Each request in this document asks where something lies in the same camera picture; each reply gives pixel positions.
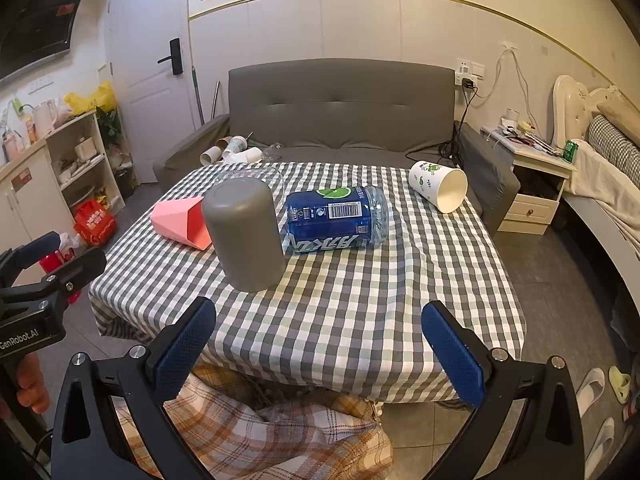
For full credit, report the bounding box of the yellow-green slipper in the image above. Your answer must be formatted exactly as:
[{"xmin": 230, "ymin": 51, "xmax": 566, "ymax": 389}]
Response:
[{"xmin": 608, "ymin": 366, "xmax": 632, "ymax": 405}]

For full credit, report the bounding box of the beige kitchen cabinet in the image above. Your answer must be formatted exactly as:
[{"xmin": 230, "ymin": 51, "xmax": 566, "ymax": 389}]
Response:
[{"xmin": 0, "ymin": 110, "xmax": 126, "ymax": 281}]

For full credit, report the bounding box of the white door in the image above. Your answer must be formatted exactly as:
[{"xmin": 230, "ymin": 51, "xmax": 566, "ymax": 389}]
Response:
[{"xmin": 107, "ymin": 0, "xmax": 198, "ymax": 186}]

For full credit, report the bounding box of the cream bed headboard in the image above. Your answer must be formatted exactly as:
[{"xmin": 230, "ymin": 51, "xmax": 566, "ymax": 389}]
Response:
[{"xmin": 552, "ymin": 75, "xmax": 623, "ymax": 148}]

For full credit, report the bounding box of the black door lock handle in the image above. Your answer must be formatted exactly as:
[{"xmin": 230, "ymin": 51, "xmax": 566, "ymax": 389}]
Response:
[{"xmin": 157, "ymin": 38, "xmax": 182, "ymax": 76}]

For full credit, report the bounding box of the white cable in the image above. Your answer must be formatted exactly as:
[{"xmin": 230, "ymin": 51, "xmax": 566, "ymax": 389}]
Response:
[{"xmin": 492, "ymin": 42, "xmax": 538, "ymax": 133}]

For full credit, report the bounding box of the pink jug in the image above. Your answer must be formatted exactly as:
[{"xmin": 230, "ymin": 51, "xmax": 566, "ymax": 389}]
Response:
[{"xmin": 31, "ymin": 100, "xmax": 60, "ymax": 131}]

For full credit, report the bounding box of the grey checkered tablecloth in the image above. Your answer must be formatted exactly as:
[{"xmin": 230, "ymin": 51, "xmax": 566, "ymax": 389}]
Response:
[{"xmin": 89, "ymin": 161, "xmax": 527, "ymax": 404}]

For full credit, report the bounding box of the red bucket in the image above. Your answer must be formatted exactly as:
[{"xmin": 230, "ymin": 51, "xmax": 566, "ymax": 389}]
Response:
[{"xmin": 39, "ymin": 252, "xmax": 83, "ymax": 306}]

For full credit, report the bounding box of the cream nightstand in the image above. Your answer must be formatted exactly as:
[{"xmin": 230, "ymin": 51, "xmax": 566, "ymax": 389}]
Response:
[{"xmin": 480, "ymin": 125, "xmax": 576, "ymax": 236}]

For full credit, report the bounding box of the green plant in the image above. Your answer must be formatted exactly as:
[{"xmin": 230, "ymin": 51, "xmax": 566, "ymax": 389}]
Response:
[{"xmin": 97, "ymin": 106, "xmax": 123, "ymax": 148}]

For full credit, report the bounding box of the beige pillow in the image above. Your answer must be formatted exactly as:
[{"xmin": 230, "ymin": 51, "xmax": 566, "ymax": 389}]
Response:
[{"xmin": 596, "ymin": 87, "xmax": 640, "ymax": 133}]

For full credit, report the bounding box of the black power cable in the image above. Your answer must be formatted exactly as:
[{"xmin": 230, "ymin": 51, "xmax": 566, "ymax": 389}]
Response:
[{"xmin": 405, "ymin": 85, "xmax": 478, "ymax": 168}]

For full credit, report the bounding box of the white slipper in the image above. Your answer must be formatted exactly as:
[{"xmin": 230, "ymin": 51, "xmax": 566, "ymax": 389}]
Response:
[
  {"xmin": 575, "ymin": 367, "xmax": 606, "ymax": 418},
  {"xmin": 582, "ymin": 417, "xmax": 616, "ymax": 471}
]

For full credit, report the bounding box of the person's left hand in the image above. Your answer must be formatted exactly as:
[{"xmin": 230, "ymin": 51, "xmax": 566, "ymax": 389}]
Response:
[{"xmin": 14, "ymin": 354, "xmax": 51, "ymax": 414}]

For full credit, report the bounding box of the yellow plastic bag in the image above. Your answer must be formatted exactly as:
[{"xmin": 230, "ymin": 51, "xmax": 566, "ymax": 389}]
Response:
[{"xmin": 64, "ymin": 81, "xmax": 117, "ymax": 117}]

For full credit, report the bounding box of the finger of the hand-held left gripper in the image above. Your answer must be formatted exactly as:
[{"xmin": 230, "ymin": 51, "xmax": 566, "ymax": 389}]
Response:
[
  {"xmin": 40, "ymin": 247, "xmax": 108, "ymax": 307},
  {"xmin": 0, "ymin": 231, "xmax": 62, "ymax": 288}
]

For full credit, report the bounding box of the red shopping bag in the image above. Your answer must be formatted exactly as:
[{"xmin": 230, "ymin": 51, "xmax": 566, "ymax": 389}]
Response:
[{"xmin": 73, "ymin": 199, "xmax": 118, "ymax": 247}]

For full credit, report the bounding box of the wall power socket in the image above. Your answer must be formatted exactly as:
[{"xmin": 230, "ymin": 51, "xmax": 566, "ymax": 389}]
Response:
[{"xmin": 455, "ymin": 60, "xmax": 486, "ymax": 86}]

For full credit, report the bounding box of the grey checked pillow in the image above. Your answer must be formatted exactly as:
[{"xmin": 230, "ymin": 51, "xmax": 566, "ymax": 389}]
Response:
[{"xmin": 585, "ymin": 114, "xmax": 640, "ymax": 191}]

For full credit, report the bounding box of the pink plastic cup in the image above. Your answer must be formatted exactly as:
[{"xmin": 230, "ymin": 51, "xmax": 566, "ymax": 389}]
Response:
[{"xmin": 150, "ymin": 197, "xmax": 215, "ymax": 252}]

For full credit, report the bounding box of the blue-labelled plastic bottle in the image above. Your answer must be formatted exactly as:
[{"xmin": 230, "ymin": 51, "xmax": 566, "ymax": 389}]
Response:
[{"xmin": 284, "ymin": 185, "xmax": 390, "ymax": 256}]

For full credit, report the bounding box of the green broom handle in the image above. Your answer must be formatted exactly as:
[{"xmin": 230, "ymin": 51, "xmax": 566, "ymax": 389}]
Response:
[{"xmin": 190, "ymin": 65, "xmax": 206, "ymax": 126}]

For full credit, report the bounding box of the black range hood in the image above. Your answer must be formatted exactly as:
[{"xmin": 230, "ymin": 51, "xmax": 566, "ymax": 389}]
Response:
[{"xmin": 0, "ymin": 0, "xmax": 88, "ymax": 83}]

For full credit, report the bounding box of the grey plastic cup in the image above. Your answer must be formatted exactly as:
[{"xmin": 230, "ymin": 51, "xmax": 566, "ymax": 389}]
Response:
[{"xmin": 201, "ymin": 178, "xmax": 286, "ymax": 292}]

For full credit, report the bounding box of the grey fabric sofa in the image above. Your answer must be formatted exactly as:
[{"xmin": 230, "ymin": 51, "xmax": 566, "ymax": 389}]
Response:
[{"xmin": 152, "ymin": 58, "xmax": 521, "ymax": 238}]

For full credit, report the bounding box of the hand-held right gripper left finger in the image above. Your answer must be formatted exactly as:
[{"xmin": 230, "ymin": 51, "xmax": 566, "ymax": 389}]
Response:
[{"xmin": 51, "ymin": 296, "xmax": 217, "ymax": 480}]

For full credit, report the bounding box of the white bed blanket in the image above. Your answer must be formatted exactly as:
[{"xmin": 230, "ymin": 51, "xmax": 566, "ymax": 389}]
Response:
[{"xmin": 562, "ymin": 139, "xmax": 640, "ymax": 226}]

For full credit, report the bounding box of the plaid brown blanket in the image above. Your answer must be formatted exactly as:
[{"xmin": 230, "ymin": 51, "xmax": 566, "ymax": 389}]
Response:
[{"xmin": 112, "ymin": 362, "xmax": 393, "ymax": 480}]

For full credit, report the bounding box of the white paper cup green print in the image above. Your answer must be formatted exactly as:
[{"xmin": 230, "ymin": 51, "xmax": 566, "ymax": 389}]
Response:
[{"xmin": 408, "ymin": 160, "xmax": 469, "ymax": 214}]

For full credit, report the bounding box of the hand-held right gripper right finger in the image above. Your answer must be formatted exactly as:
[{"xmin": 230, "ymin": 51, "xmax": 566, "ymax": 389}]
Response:
[{"xmin": 421, "ymin": 301, "xmax": 586, "ymax": 480}]

